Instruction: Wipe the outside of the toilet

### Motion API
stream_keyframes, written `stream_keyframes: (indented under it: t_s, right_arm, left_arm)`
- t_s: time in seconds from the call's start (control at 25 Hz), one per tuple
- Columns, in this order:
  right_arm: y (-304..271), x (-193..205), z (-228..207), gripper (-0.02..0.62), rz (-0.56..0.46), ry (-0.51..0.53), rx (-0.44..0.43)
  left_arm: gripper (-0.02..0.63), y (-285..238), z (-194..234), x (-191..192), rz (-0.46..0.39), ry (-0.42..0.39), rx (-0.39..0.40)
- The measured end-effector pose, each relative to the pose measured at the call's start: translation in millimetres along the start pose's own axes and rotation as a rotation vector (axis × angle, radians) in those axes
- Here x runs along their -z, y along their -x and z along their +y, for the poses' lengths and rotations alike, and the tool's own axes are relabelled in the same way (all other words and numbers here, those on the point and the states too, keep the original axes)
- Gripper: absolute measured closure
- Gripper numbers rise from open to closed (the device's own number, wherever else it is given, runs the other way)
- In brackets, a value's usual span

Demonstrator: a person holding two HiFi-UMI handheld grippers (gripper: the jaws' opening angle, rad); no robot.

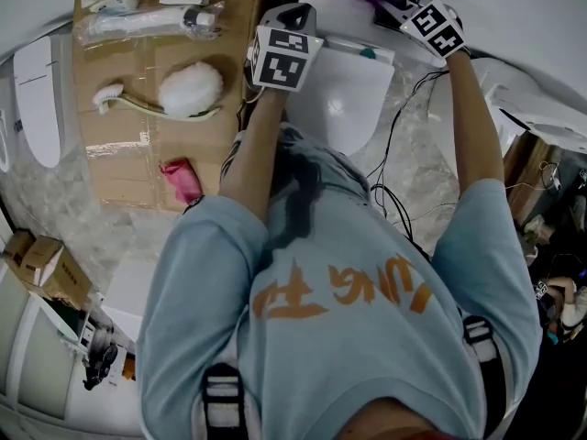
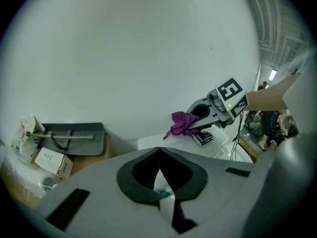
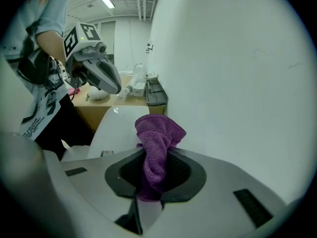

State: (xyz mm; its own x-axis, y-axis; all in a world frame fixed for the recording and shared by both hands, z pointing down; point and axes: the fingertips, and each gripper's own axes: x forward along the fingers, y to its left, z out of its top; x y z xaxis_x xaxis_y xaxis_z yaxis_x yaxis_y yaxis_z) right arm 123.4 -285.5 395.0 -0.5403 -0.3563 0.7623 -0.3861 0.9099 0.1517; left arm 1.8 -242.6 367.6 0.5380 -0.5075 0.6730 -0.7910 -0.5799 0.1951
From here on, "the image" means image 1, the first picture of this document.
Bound large white open-lid toilet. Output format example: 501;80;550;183
471;57;587;156

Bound thin white cable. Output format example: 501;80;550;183
504;159;561;193

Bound person's right forearm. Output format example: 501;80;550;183
442;52;506;201

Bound brown cardboard box white flaps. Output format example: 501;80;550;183
20;235;94;311

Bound pink cloth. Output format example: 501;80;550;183
159;157;205;205

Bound white toilet with tank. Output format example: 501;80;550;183
283;0;398;158

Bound white flat board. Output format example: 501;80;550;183
100;258;160;344

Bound black grey harness strap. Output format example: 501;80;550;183
461;316;515;435
201;362;249;440

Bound white closed-lid smart toilet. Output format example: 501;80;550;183
12;34;77;169

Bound cream long-handled toilet brush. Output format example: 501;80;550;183
92;83;222;122

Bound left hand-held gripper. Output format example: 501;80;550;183
247;3;325;94

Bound person's left forearm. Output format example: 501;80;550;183
217;87;291;224

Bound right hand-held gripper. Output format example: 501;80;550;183
371;0;471;59

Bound person's light blue t-shirt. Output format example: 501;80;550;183
137;124;543;440

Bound white cabinet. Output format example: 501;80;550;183
0;263;144;440

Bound small brown cardboard box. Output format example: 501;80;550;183
2;229;36;270

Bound dark wooden bench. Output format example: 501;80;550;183
502;130;570;229

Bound large brown cardboard box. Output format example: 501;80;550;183
72;0;277;213

